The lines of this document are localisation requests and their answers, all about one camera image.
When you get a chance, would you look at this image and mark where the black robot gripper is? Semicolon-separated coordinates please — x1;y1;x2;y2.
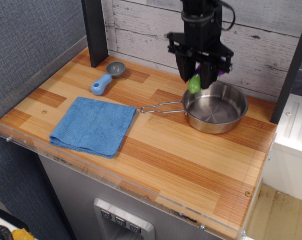
167;0;234;89

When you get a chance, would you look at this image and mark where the purple toy eggplant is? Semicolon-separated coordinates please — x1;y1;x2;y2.
187;64;226;94

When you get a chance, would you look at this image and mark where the silver metal pan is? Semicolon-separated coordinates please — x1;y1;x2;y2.
140;81;248;134

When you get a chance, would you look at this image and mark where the black white object corner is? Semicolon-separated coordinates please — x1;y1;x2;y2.
0;209;29;240

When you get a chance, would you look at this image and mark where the blue grey measuring scoop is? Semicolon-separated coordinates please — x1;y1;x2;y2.
91;61;126;96

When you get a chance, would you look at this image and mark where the blue folded cloth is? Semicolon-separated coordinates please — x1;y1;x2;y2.
50;97;137;159

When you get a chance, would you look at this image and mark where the white toy sink unit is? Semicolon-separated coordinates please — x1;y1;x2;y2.
262;94;302;200

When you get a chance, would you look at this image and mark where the grey toy fridge cabinet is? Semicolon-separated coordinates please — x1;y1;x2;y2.
40;155;245;240

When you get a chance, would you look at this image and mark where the silver dispenser button panel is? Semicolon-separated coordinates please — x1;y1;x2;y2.
94;197;155;240

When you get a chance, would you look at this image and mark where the clear acrylic table guard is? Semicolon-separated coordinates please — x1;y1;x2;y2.
0;49;276;240

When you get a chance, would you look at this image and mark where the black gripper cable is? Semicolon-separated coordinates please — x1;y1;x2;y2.
215;0;236;31

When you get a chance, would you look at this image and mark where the black right frame post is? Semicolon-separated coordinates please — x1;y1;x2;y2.
270;32;302;124

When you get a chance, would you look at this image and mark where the black frame post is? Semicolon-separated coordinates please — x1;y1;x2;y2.
81;0;108;68
270;32;302;124

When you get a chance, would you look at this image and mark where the black left frame post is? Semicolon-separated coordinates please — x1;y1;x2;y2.
81;0;108;68

